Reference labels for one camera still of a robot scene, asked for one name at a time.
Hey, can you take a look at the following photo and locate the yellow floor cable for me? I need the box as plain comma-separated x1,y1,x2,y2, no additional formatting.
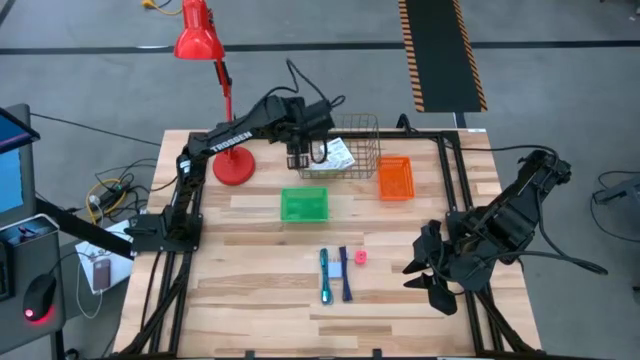
85,177,129,225

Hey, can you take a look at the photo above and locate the brown phone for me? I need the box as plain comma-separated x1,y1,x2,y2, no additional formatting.
91,257,113,293

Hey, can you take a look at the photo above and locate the blue pen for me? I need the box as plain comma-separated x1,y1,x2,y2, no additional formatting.
337,245,354,303

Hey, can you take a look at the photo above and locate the grey side desk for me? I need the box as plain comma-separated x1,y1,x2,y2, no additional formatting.
0,213,67,354

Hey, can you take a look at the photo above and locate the white paper sheet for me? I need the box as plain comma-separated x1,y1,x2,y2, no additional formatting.
74,219,137,297

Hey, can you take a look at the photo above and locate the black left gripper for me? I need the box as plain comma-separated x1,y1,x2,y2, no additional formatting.
285,126,316,171

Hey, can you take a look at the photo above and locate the large white printed box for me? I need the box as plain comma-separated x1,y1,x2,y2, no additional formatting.
319,136,357,171

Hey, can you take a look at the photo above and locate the narrow white box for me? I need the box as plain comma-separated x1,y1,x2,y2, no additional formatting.
299,158,347,175

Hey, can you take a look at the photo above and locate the orange plastic basket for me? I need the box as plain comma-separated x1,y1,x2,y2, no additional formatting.
376,155,417,203

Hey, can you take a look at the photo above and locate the yellow extension cord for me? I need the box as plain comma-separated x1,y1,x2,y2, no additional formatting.
140,0,184,17

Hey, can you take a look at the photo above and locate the grey floor stand base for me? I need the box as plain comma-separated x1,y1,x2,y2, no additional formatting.
591,171,640,207

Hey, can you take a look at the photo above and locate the black hazard-striped floor mat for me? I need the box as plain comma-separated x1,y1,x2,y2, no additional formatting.
397,0,489,114

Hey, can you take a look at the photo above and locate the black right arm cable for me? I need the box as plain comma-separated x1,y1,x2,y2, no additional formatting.
519,188,610,277

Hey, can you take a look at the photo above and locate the red desk lamp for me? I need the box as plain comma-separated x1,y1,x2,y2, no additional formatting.
172,0,258,188

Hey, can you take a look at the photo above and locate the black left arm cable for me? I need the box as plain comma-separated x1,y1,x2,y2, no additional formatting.
284,57,348,109

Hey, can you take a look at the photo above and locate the black computer mouse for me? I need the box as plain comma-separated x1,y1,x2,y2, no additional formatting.
21,273,58,324

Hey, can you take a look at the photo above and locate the green plastic basket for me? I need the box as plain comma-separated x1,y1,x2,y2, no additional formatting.
279,186,331,224

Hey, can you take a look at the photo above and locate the black metal bar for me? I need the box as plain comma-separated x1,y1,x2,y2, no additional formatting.
34,196,137,262

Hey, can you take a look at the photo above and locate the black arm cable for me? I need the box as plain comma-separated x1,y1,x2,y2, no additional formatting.
284,57,348,109
519,188,610,277

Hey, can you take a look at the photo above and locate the thin white cable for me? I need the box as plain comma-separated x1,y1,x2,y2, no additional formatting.
75,248,105,321

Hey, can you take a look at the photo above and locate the dark wire mesh basket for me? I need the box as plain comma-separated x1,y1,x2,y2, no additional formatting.
297,112,383,181

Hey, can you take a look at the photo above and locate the computer monitor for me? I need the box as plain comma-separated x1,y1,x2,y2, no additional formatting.
0,103,42,229

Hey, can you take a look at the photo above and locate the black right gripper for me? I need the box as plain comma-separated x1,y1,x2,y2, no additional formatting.
402,219,504,317

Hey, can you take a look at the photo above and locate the teal braided cable bundle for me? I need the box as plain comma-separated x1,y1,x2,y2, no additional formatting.
318,247,335,306

